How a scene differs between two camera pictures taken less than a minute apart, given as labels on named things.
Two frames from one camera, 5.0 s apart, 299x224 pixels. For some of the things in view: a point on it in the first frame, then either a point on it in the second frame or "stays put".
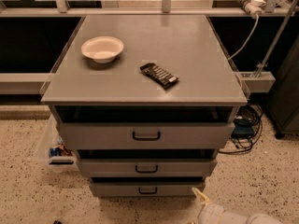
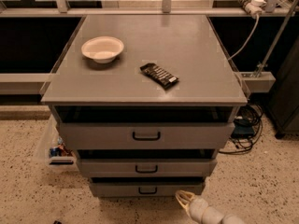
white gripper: (209, 213) → (198, 208)
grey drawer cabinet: (147, 101) stays put
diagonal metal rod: (282, 25) stays put
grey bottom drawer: (144, 187) stays put
